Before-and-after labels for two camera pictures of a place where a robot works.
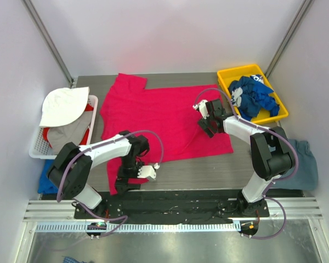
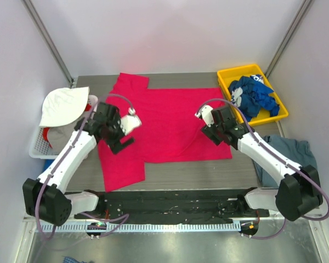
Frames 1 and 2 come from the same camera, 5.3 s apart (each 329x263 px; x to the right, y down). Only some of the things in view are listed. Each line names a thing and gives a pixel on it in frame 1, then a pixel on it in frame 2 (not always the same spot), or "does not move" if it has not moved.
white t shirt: x=63 y=106 does not move
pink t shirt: x=165 y=114 does not move
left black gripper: x=125 y=181 to x=116 y=142
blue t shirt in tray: x=250 y=95 does not move
